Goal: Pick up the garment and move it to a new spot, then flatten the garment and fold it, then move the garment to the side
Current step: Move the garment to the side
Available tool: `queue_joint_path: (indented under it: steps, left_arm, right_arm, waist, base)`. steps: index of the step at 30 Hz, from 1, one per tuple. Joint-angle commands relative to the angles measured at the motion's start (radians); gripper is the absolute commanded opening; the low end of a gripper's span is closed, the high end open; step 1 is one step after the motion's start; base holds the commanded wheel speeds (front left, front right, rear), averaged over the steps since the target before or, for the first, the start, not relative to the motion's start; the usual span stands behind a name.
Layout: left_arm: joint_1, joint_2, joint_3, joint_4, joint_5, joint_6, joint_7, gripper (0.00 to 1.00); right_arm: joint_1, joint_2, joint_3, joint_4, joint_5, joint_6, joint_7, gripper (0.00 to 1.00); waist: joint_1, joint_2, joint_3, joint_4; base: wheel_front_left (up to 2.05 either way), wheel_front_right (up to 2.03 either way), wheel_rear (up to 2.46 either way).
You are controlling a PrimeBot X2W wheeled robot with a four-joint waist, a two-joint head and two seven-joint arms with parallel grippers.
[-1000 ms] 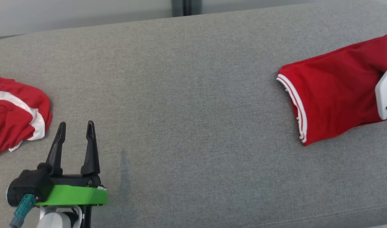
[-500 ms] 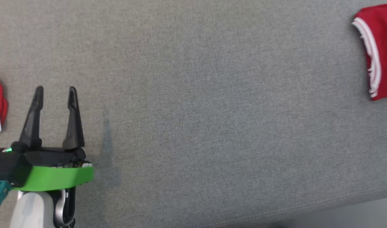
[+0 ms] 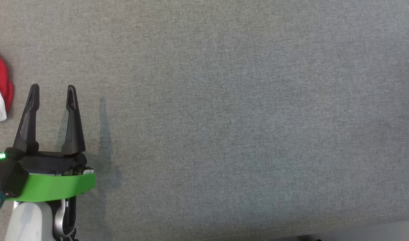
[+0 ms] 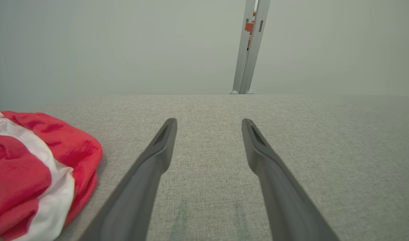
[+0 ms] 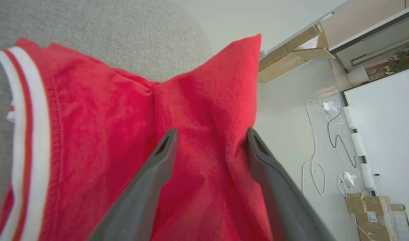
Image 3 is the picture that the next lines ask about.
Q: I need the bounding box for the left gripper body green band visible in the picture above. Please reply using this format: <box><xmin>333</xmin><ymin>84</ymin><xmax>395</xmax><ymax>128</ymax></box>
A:
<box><xmin>7</xmin><ymin>153</ymin><xmax>96</xmax><ymax>202</ymax></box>

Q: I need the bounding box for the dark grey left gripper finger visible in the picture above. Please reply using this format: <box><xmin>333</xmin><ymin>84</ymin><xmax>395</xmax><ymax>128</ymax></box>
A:
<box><xmin>61</xmin><ymin>84</ymin><xmax>86</xmax><ymax>155</ymax></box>
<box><xmin>13</xmin><ymin>84</ymin><xmax>40</xmax><ymax>155</ymax></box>

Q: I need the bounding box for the red shorts white stripe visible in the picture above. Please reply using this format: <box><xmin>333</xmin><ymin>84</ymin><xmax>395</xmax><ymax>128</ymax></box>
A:
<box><xmin>0</xmin><ymin>47</ymin><xmax>15</xmax><ymax>124</ymax></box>

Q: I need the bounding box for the grey fabric sofa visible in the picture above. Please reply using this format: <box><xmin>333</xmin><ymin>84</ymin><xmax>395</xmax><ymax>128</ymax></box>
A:
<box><xmin>0</xmin><ymin>0</ymin><xmax>409</xmax><ymax>241</ymax></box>

